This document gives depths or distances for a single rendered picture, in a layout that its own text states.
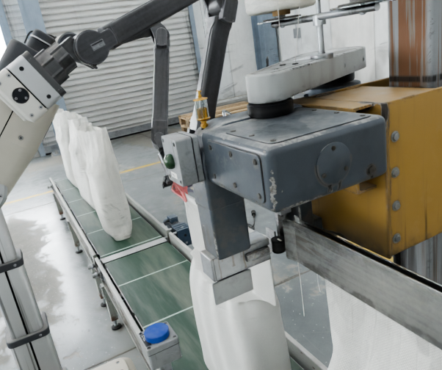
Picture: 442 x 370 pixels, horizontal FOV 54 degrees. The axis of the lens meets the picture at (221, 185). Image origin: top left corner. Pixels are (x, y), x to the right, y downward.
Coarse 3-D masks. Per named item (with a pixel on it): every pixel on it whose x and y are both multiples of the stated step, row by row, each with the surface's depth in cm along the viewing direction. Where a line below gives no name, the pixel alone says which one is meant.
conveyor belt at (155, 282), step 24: (120, 264) 243; (144, 264) 239; (168, 264) 235; (120, 288) 219; (144, 288) 215; (168, 288) 212; (144, 312) 195; (168, 312) 192; (192, 312) 190; (192, 336) 174; (192, 360) 161
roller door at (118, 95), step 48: (0, 0) 687; (48, 0) 722; (96, 0) 756; (144, 0) 793; (144, 48) 812; (192, 48) 855; (96, 96) 792; (144, 96) 832; (192, 96) 878; (48, 144) 772
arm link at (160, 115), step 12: (156, 36) 154; (156, 48) 156; (168, 48) 156; (156, 60) 156; (168, 60) 157; (156, 72) 155; (168, 72) 157; (156, 84) 154; (168, 84) 156; (156, 96) 153; (168, 96) 156; (156, 108) 153; (156, 120) 151; (156, 132) 150
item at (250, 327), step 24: (192, 216) 144; (192, 240) 151; (192, 264) 143; (264, 264) 110; (192, 288) 144; (264, 288) 113; (216, 312) 126; (240, 312) 117; (264, 312) 117; (216, 336) 132; (240, 336) 118; (264, 336) 119; (216, 360) 138; (240, 360) 123; (264, 360) 121; (288, 360) 125
